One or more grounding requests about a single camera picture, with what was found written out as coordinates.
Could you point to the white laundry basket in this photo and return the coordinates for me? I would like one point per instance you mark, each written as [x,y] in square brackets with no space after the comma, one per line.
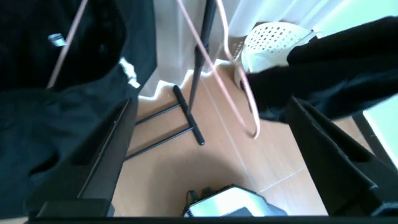
[267,46]

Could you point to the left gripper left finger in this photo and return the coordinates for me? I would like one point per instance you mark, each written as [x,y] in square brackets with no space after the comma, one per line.
[102,161]

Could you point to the pink clothes hanger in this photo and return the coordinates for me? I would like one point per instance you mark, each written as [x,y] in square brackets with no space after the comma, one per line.
[67,43]
[219,80]

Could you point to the black garment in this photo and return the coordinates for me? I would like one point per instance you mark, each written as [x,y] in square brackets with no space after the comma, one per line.
[326,62]

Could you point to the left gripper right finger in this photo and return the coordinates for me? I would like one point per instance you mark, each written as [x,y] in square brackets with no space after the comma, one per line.
[335,174]

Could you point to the black clothes rack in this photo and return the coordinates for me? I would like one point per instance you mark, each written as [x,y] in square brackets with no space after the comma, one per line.
[194,126]

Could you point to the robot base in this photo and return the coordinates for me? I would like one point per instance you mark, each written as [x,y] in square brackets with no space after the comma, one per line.
[230,202]

